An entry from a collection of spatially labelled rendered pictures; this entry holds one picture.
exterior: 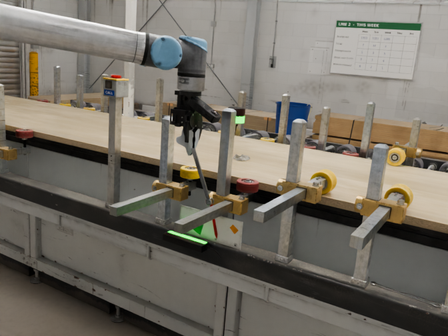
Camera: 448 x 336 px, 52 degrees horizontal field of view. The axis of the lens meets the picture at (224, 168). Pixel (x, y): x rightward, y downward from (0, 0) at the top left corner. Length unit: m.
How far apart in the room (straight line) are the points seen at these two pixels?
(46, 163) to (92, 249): 0.50
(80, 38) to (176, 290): 1.28
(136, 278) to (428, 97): 6.88
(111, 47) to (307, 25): 7.77
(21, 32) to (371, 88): 7.66
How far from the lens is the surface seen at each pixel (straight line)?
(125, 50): 1.30
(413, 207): 1.64
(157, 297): 2.26
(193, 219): 1.37
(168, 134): 1.66
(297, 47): 8.97
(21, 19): 1.29
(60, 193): 2.12
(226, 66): 9.56
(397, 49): 8.51
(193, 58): 1.47
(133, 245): 1.93
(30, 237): 2.78
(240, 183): 1.62
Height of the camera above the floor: 1.33
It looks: 14 degrees down
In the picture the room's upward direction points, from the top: 5 degrees clockwise
